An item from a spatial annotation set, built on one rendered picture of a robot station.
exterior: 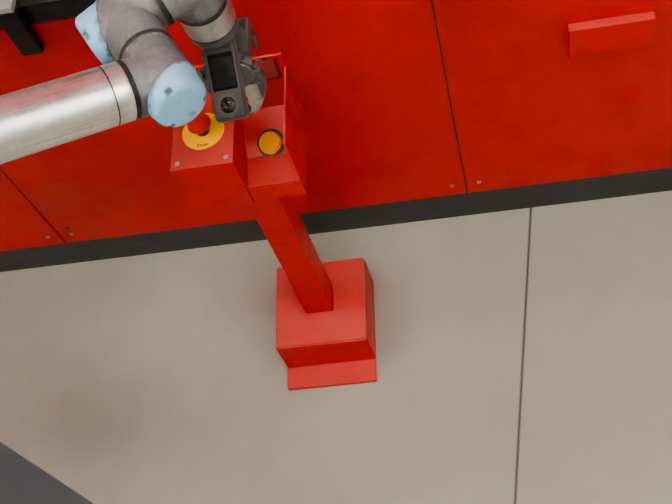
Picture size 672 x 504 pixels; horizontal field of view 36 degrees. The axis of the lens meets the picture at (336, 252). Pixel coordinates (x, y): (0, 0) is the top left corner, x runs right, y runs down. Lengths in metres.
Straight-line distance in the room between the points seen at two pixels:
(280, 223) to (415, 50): 0.40
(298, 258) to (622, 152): 0.74
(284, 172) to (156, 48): 0.48
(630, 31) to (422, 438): 0.92
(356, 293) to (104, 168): 0.61
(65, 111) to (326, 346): 1.11
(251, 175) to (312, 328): 0.59
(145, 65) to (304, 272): 0.89
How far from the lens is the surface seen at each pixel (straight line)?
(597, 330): 2.27
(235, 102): 1.46
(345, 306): 2.22
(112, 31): 1.35
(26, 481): 1.87
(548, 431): 2.19
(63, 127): 1.25
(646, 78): 2.08
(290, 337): 2.22
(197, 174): 1.68
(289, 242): 1.96
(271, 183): 1.70
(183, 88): 1.25
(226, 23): 1.44
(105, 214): 2.43
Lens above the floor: 2.07
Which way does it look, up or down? 58 degrees down
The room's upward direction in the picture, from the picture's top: 23 degrees counter-clockwise
